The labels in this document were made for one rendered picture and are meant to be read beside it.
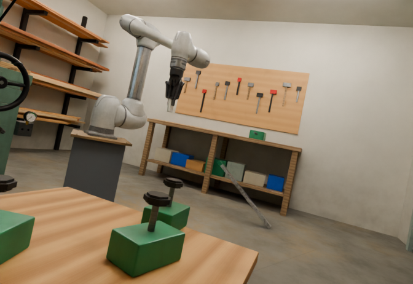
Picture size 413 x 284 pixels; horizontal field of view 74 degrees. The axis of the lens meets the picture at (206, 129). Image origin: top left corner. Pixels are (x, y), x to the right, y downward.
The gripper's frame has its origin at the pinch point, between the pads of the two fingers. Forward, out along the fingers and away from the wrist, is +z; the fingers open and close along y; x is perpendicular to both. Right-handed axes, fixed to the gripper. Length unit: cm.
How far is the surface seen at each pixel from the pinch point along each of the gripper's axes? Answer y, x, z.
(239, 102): -115, 259, -51
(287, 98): -47, 279, -66
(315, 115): -7, 293, -46
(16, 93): -75, -48, 8
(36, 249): 63, -85, 36
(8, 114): -75, -50, 20
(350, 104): 32, 304, -67
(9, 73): -74, -54, -2
